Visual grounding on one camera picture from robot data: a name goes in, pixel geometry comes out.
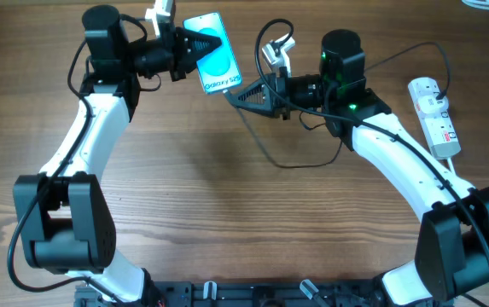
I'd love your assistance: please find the black USB charging cable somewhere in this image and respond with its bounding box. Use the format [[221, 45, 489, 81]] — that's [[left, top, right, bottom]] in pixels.
[[222, 41, 451, 169]]

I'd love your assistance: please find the white USB charger plug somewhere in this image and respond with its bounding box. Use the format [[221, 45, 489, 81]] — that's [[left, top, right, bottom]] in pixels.
[[414, 96, 448, 118]]

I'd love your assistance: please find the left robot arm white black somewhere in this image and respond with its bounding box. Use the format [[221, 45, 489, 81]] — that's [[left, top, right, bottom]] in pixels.
[[7, 1, 221, 306]]

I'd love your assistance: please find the blue Galaxy smartphone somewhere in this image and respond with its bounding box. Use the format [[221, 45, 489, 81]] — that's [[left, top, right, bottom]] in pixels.
[[183, 12, 242, 95]]

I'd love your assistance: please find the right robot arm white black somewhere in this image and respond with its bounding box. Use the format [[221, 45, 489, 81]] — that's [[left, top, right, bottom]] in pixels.
[[227, 29, 489, 306]]

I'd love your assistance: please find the white power strip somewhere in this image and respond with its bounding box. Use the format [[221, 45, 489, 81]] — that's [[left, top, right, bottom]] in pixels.
[[408, 77, 461, 159]]

